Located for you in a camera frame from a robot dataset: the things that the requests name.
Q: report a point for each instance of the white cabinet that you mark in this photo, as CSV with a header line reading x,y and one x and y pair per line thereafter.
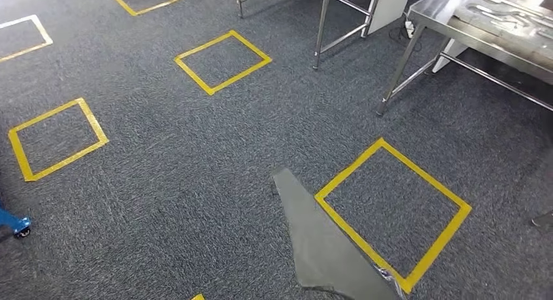
x,y
389,8

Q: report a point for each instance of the stainless steel workbench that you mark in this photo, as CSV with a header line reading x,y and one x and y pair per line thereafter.
x,y
432,13

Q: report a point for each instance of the yellow floor tape square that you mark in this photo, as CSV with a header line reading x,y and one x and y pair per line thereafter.
x,y
192,76
43,30
198,298
147,9
345,225
19,155

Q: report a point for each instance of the stamped grey metal plate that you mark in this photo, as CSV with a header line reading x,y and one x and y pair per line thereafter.
x,y
497,26

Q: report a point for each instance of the blue wheeled rack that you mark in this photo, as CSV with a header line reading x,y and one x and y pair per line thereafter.
x,y
13,222

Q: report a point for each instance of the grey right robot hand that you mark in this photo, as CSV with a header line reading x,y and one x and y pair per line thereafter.
x,y
395,285

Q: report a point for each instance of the white power strip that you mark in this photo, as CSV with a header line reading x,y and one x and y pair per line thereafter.
x,y
409,29

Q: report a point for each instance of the stainless steel table frame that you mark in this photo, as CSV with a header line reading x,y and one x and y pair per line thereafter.
x,y
239,2

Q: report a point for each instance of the black plastic plate part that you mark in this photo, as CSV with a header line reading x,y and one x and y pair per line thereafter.
x,y
319,246

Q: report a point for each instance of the white side panel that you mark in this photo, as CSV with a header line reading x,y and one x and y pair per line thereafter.
x,y
447,56

